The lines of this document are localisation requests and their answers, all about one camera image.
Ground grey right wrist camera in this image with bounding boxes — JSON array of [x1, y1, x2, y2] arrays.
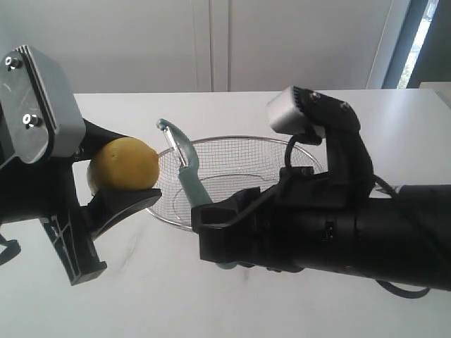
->
[[266, 86, 360, 146]]

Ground yellow lemon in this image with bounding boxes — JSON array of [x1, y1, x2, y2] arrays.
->
[[87, 137, 159, 195]]

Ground oval metal wire mesh basket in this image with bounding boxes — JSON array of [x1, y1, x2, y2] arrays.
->
[[147, 136, 323, 232]]

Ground white cabinet doors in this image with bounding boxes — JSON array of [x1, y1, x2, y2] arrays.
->
[[1, 1, 408, 93]]

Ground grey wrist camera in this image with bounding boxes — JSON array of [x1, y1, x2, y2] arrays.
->
[[1, 45, 86, 166], [266, 86, 360, 146]]

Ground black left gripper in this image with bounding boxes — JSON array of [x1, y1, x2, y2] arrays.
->
[[1, 118, 161, 286]]

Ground window with dark frame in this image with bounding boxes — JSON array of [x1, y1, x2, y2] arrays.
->
[[382, 0, 450, 89]]

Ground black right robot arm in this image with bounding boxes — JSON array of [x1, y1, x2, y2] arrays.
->
[[191, 166, 450, 291]]

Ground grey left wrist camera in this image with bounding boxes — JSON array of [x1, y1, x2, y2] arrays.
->
[[1, 45, 86, 166]]

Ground teal handled vegetable peeler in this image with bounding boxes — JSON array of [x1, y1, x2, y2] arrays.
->
[[155, 118, 239, 271]]

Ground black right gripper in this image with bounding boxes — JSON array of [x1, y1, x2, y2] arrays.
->
[[191, 167, 366, 275]]

